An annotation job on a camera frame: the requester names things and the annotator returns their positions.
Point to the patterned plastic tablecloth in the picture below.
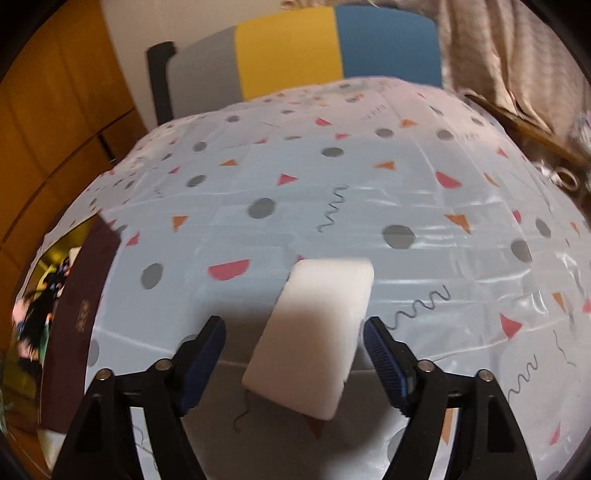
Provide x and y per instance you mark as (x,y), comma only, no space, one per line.
(346,161)

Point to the wooden wardrobe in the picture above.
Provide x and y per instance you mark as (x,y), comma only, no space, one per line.
(55,115)

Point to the maroon and gold tin box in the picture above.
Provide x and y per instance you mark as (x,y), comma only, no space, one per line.
(74,323)

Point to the white sponge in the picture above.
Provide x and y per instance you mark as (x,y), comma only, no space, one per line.
(314,332)

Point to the black hair extension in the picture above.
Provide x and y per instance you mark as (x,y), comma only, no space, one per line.
(41,295)

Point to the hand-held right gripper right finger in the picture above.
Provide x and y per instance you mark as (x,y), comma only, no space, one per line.
(385,364)

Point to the wooden side table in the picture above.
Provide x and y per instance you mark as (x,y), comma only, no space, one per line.
(531,129)

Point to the grey yellow blue chair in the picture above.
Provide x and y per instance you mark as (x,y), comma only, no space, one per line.
(286,50)

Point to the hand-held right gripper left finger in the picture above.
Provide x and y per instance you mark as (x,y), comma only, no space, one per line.
(203,364)

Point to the beige printed curtain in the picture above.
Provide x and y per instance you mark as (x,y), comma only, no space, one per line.
(508,55)

